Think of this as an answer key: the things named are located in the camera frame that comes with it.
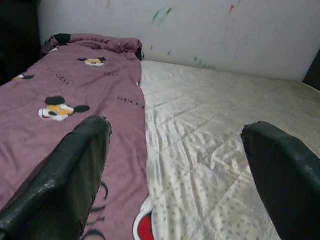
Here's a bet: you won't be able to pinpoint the white grey quilted mattress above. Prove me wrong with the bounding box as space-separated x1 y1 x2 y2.
136 59 320 240

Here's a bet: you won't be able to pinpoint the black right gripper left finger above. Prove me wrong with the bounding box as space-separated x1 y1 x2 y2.
0 115 113 240

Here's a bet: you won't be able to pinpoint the purple cartoon mouse blanket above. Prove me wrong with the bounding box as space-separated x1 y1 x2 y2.
0 33 156 240

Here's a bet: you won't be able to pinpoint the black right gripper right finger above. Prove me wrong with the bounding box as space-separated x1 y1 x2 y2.
240 121 320 240

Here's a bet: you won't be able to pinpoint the dark bedside furniture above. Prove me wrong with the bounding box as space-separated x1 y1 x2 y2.
0 0 43 87

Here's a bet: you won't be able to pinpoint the black tufted headboard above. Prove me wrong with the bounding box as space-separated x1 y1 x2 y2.
302 54 320 85

